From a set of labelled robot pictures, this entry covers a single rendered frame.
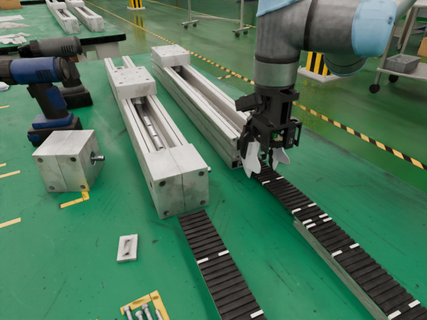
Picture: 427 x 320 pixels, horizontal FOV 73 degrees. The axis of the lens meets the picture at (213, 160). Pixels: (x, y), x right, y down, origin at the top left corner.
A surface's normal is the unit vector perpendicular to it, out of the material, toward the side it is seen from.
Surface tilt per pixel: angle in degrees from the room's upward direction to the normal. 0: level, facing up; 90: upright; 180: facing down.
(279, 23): 87
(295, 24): 84
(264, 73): 90
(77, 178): 90
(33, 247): 0
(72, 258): 0
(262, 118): 0
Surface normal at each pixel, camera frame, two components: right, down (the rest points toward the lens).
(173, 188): 0.39, 0.51
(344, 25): -0.44, 0.35
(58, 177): 0.03, 0.56
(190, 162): -0.01, -0.83
